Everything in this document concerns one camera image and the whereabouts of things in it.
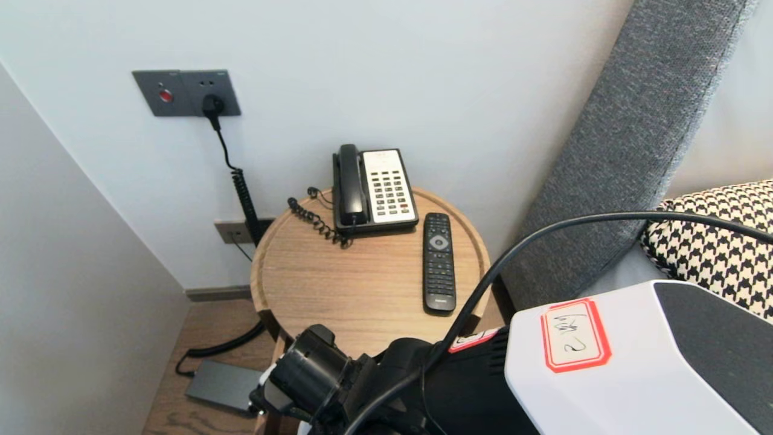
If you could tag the black TV remote control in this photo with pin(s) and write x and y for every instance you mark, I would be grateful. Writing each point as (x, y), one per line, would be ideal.
(439, 266)

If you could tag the curved wooden table drawer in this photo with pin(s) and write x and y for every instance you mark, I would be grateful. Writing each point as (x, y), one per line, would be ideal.
(266, 426)

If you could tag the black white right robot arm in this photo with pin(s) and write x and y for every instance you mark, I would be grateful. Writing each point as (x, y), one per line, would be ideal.
(634, 386)

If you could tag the black and white desk telephone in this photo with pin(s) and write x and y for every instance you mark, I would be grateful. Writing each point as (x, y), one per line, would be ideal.
(389, 187)

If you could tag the black telephone handset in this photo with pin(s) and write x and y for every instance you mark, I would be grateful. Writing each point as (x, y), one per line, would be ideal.
(351, 181)

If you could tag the round wooden side table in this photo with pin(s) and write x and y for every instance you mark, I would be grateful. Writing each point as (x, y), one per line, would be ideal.
(338, 284)

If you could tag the wooden skirting board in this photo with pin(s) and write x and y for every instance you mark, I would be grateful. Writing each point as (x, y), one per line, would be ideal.
(217, 293)

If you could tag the black power plug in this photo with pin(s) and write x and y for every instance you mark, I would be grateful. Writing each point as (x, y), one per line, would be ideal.
(212, 106)

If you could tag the grey power adapter box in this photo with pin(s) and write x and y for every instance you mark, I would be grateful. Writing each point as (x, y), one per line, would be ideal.
(217, 383)

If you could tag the white bed sheet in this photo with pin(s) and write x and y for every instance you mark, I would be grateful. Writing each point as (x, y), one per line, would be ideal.
(622, 272)

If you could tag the grey fabric bed headboard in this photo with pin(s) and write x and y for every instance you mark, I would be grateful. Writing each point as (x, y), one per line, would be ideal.
(634, 121)

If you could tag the black white houndstooth pillow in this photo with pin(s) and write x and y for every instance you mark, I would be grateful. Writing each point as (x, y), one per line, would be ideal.
(712, 254)

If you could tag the dark grey blank wall plate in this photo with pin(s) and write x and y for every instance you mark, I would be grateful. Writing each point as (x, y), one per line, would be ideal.
(267, 225)

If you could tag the beige wall data socket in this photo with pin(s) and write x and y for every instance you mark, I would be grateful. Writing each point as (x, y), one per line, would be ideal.
(232, 232)

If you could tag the grey wall power socket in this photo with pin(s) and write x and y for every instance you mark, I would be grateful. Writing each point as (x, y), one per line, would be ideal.
(226, 84)

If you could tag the grey wall plate red button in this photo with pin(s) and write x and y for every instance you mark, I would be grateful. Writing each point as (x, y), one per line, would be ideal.
(157, 93)

